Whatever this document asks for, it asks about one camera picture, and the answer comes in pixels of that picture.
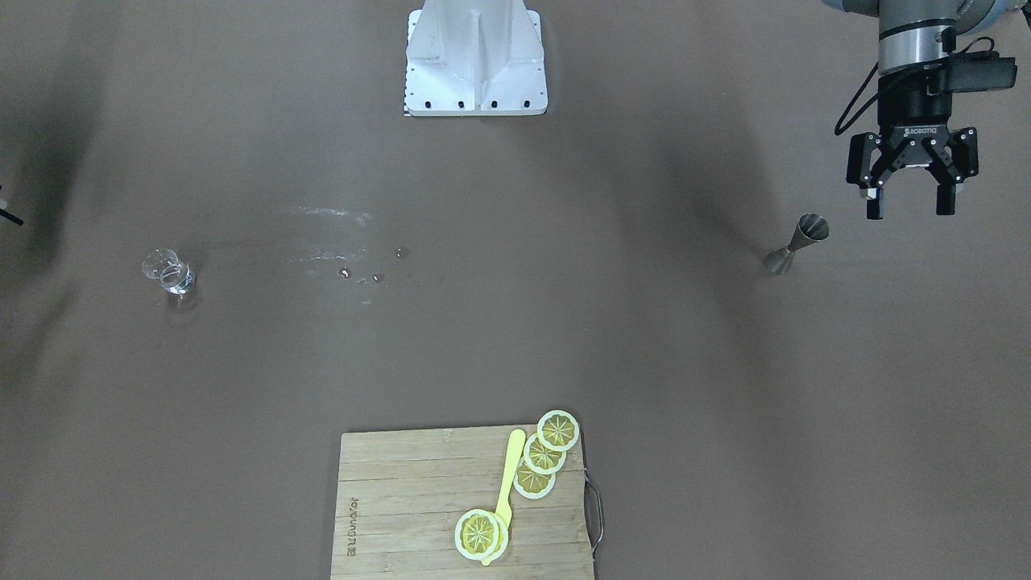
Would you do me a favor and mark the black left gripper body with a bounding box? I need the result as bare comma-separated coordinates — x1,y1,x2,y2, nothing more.
876,68,957,170

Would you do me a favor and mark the steel jigger measuring cup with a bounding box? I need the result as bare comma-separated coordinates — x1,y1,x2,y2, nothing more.
763,213,830,275

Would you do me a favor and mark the clear glass shaker cup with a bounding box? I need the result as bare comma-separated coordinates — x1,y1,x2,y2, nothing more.
141,247,195,295

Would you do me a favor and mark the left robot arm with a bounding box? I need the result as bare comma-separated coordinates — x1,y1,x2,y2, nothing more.
831,1,1029,220

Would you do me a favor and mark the lemon slice top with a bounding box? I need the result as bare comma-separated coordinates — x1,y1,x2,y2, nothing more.
536,410,581,452

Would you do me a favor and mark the lemon slice on knife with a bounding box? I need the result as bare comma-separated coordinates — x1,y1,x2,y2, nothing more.
453,509,511,566

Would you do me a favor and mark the bamboo cutting board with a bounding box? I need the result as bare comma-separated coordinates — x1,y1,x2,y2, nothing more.
330,425,597,579

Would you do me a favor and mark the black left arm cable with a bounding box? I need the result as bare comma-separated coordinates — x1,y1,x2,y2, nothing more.
834,63,880,136

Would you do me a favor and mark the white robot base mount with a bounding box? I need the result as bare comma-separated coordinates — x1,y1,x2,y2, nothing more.
403,1,548,117

